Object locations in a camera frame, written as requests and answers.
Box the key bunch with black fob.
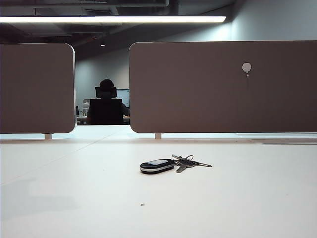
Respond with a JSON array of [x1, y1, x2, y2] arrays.
[[140, 153, 213, 175]]

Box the computer monitor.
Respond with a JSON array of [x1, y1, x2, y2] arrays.
[[116, 88, 130, 108]]

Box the right grey desk divider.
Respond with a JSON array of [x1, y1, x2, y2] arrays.
[[128, 40, 317, 134]]

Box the grey desk divider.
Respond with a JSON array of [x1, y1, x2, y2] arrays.
[[128, 40, 317, 134], [0, 42, 76, 134]]

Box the black office chair with headrest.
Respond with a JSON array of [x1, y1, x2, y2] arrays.
[[88, 86, 124, 125]]

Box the seated person in dark clothes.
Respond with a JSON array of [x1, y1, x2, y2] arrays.
[[86, 78, 130, 124]]

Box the white object on far desk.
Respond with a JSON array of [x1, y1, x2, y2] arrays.
[[82, 98, 91, 116]]

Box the long ceiling light strip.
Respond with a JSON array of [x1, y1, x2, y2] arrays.
[[0, 15, 227, 24]]

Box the left grey desk divider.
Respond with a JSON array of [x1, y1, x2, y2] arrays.
[[0, 42, 76, 134]]

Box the white adhesive wall hook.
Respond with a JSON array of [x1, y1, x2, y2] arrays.
[[241, 62, 253, 80]]

